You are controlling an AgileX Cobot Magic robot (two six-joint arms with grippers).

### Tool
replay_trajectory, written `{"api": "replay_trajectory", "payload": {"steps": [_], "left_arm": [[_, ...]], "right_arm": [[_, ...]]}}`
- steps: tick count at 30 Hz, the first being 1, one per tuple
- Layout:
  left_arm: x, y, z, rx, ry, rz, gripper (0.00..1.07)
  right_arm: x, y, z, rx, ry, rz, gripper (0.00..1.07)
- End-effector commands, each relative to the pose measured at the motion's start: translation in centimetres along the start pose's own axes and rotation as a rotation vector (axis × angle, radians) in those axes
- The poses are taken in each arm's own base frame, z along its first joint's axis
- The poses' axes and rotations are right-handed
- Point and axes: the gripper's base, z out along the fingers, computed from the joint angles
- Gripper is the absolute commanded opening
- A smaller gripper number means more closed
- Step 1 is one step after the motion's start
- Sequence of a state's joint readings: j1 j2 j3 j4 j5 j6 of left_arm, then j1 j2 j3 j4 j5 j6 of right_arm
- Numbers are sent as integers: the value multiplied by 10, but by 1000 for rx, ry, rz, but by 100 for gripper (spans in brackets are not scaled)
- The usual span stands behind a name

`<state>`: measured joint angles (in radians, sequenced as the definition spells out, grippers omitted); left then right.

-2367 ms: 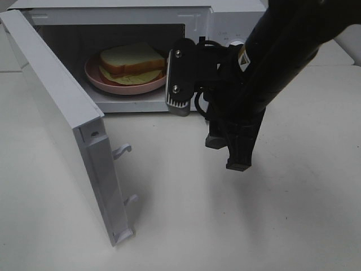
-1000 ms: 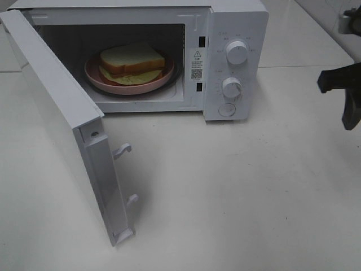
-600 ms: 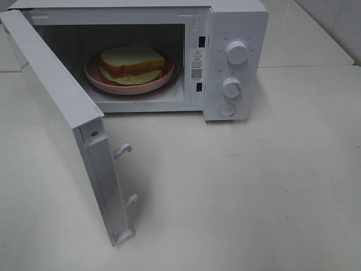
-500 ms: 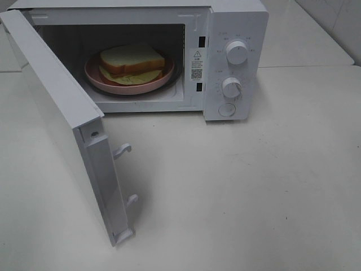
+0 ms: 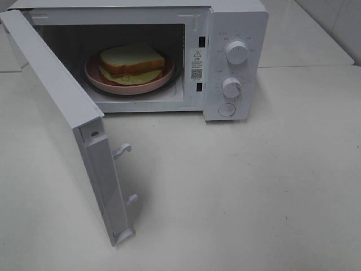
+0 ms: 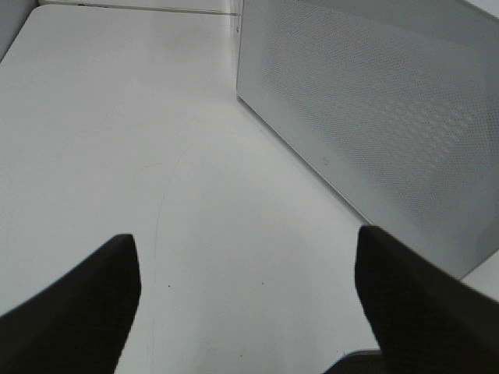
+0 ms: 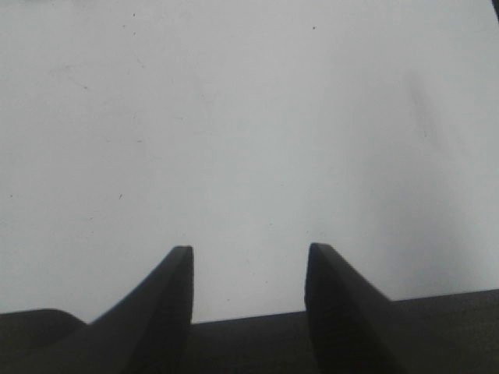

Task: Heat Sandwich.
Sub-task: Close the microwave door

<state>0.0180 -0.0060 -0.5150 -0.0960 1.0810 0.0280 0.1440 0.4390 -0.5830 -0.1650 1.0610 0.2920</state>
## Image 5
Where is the round door release button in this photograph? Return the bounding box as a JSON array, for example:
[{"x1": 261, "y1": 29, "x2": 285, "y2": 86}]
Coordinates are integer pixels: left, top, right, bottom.
[{"x1": 218, "y1": 103, "x2": 236, "y2": 117}]

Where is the white bread sandwich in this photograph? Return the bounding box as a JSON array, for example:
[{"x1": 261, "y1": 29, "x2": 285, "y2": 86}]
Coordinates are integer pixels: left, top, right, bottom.
[{"x1": 99, "y1": 44, "x2": 165, "y2": 86}]

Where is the white microwave door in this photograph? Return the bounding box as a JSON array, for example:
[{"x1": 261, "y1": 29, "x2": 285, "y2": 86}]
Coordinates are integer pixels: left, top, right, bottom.
[{"x1": 1, "y1": 10, "x2": 138, "y2": 246}]

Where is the pink plate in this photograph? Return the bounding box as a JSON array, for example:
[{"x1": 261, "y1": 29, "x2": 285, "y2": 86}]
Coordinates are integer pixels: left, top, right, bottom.
[{"x1": 84, "y1": 55, "x2": 175, "y2": 95}]

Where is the glass microwave turntable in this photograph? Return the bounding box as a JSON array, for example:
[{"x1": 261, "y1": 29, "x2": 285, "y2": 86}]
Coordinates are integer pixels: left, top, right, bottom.
[{"x1": 84, "y1": 59, "x2": 181, "y2": 95}]

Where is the lower white microwave knob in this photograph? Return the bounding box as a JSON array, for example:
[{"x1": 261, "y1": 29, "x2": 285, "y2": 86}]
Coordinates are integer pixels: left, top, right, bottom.
[{"x1": 222, "y1": 77, "x2": 242, "y2": 98}]

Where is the white microwave knob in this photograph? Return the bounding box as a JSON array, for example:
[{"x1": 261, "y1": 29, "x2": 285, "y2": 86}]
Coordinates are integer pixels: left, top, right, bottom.
[
  {"x1": 225, "y1": 40, "x2": 249, "y2": 65},
  {"x1": 222, "y1": 77, "x2": 242, "y2": 98}
]

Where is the white microwave oven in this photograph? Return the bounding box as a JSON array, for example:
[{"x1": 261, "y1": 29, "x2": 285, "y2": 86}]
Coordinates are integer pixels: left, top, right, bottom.
[{"x1": 7, "y1": 1, "x2": 268, "y2": 121}]

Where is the upper white microwave knob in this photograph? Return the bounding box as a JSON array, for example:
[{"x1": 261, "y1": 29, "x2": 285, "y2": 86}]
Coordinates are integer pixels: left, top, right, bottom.
[{"x1": 225, "y1": 40, "x2": 249, "y2": 65}]

